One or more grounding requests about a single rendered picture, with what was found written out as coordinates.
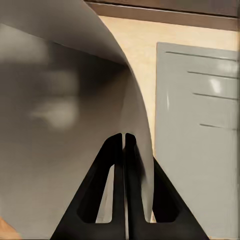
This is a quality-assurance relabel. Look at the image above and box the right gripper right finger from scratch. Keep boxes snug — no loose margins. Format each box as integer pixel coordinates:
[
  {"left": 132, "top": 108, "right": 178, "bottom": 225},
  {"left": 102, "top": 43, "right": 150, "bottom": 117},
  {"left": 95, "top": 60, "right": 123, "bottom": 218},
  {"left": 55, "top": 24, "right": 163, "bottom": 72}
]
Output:
[{"left": 125, "top": 133, "right": 210, "bottom": 240}]

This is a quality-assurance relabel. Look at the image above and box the paper coffee filter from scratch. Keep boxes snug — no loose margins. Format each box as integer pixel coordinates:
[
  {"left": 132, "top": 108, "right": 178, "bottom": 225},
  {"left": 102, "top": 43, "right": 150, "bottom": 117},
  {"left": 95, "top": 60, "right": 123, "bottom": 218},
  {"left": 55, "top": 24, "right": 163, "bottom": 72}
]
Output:
[{"left": 0, "top": 0, "right": 154, "bottom": 240}]

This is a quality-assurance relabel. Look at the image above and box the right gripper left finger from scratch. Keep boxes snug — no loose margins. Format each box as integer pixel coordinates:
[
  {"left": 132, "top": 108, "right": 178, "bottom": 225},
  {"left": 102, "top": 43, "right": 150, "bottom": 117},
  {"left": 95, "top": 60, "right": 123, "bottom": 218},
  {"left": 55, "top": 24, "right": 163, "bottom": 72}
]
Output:
[{"left": 50, "top": 133, "right": 126, "bottom": 240}]

